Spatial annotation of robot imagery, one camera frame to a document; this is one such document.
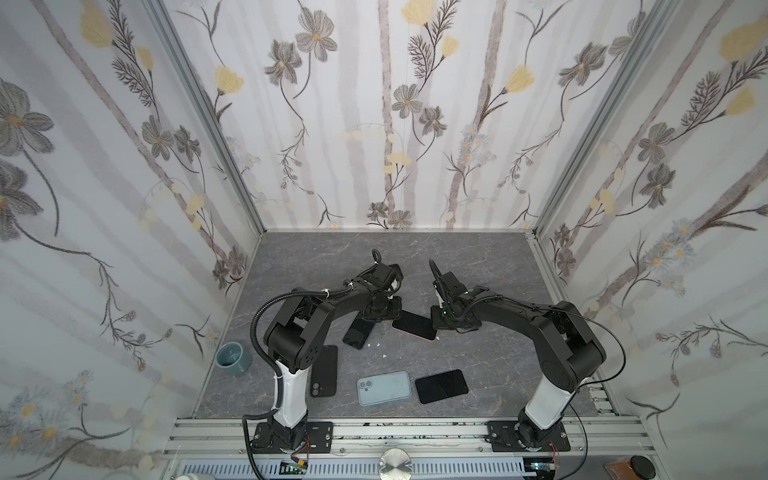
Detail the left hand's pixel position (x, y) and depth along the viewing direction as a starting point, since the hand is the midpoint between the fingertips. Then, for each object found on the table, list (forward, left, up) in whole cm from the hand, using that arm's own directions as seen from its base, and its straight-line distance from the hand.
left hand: (397, 308), depth 95 cm
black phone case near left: (-19, +22, -4) cm, 29 cm away
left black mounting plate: (-36, +22, -2) cm, 42 cm away
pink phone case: (-5, -6, -3) cm, 8 cm away
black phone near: (-24, -11, -3) cm, 26 cm away
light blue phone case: (-24, +5, -3) cm, 24 cm away
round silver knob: (-42, +3, +14) cm, 45 cm away
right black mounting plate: (-37, -24, 0) cm, 45 cm away
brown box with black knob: (-45, -49, +10) cm, 67 cm away
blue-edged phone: (-13, -17, +11) cm, 24 cm away
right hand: (-3, -10, +1) cm, 11 cm away
